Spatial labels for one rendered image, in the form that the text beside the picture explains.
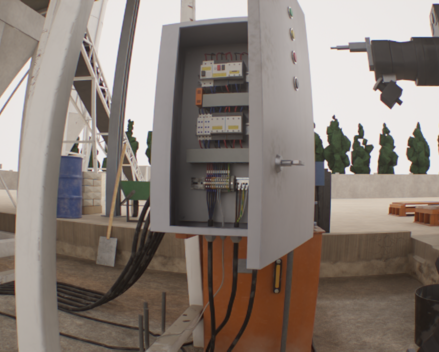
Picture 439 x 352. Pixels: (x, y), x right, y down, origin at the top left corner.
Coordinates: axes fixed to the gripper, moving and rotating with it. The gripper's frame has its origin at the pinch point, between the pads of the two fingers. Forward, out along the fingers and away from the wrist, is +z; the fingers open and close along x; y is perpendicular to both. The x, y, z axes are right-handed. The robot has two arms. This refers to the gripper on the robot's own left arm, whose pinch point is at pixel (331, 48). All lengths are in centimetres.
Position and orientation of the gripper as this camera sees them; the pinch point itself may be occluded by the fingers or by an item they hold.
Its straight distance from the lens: 53.6
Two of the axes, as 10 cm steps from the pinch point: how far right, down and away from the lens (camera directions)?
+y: -0.2, 10.0, -0.6
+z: -9.1, 0.1, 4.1
